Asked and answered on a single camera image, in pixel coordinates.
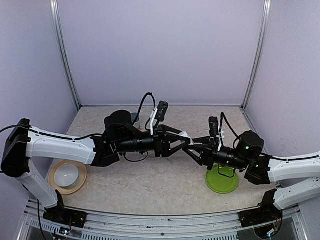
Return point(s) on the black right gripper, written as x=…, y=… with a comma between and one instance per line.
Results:
x=208, y=157

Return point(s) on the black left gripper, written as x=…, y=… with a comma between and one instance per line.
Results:
x=164, y=148

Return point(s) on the small white pill bottle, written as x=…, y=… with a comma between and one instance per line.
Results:
x=185, y=135

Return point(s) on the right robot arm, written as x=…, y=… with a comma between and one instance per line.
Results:
x=260, y=168

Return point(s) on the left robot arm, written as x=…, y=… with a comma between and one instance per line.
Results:
x=97, y=150

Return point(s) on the green plate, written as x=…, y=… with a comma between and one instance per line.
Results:
x=222, y=179

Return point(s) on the beige plate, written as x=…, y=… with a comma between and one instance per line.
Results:
x=68, y=191

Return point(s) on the white bowl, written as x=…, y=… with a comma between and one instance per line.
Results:
x=67, y=176

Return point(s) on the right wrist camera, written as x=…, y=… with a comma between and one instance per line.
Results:
x=214, y=130

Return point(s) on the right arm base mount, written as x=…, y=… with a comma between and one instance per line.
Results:
x=266, y=212

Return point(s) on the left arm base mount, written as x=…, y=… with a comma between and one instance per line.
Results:
x=66, y=216

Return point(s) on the right aluminium frame post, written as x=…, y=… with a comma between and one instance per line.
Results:
x=267, y=5

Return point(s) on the aluminium frame post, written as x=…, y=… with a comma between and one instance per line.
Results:
x=267, y=5
x=54, y=6

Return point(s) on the front aluminium rail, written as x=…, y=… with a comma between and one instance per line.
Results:
x=112, y=226

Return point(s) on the left aluminium frame post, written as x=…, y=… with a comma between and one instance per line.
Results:
x=54, y=6

